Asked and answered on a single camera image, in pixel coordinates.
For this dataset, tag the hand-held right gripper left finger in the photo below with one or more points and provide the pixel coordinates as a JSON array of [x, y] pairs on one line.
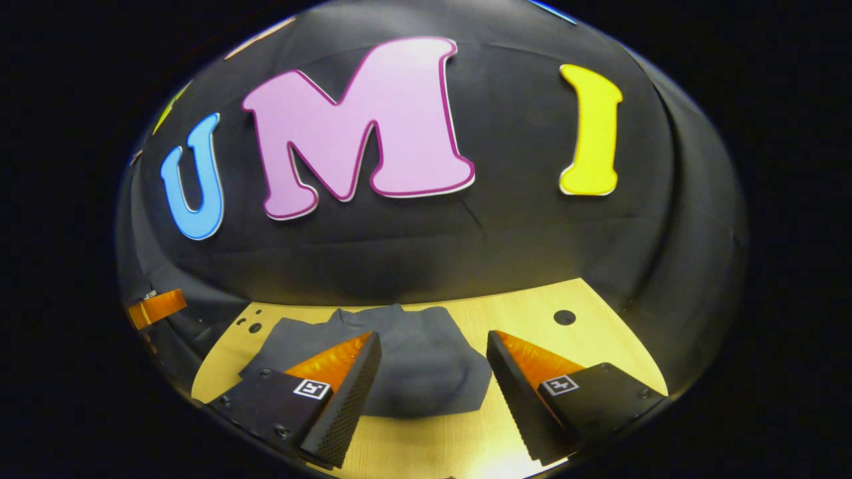
[[349, 399]]

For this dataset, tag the black backdrop cloth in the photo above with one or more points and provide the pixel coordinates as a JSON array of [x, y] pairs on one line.
[[499, 246]]

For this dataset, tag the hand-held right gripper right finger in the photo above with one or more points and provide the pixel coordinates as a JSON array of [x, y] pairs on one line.
[[516, 406]]

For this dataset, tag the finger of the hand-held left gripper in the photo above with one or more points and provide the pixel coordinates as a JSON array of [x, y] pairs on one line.
[[156, 308]]

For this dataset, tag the grey button shirt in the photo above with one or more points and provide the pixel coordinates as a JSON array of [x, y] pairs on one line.
[[419, 372]]

